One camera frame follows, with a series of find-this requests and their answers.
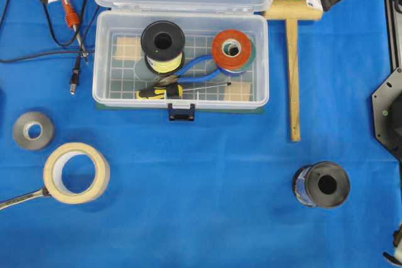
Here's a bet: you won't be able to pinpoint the wooden mallet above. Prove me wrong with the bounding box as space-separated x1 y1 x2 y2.
263 0 323 142

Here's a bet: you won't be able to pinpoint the black yellow wire spool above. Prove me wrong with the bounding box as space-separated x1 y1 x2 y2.
140 20 185 77

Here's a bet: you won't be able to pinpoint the yellow black screwdriver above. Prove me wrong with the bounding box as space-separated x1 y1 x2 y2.
134 82 232 100

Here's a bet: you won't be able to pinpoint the clear plastic tool box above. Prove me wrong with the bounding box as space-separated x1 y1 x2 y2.
92 0 273 121

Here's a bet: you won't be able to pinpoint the silver wrench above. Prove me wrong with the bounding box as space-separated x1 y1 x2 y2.
0 187 51 210

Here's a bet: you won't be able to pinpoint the blue table cloth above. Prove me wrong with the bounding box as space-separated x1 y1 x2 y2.
1 0 401 267

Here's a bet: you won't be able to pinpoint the black octagonal mount plate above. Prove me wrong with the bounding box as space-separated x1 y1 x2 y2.
371 68 401 163

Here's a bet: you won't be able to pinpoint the black cable with plug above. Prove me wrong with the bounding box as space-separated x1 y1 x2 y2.
0 0 101 95

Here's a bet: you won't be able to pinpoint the aluminium frame rail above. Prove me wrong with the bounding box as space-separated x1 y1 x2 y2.
384 0 401 72

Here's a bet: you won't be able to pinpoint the black blue wire spool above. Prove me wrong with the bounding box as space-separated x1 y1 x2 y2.
292 161 350 208

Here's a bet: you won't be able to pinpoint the orange soldering iron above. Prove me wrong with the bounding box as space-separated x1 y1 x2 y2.
62 0 89 63

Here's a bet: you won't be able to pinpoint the blue handled pliers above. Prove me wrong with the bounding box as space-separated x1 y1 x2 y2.
155 55 222 87

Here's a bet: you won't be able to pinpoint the red tape roll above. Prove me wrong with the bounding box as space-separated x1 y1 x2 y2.
212 29 252 70

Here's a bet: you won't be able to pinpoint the beige masking tape roll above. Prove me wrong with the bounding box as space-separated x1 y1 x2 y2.
43 142 111 205

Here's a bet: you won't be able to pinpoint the green tape roll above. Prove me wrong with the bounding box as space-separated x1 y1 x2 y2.
241 41 256 73

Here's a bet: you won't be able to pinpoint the grey tape roll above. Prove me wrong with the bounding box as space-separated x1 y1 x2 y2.
13 111 55 151

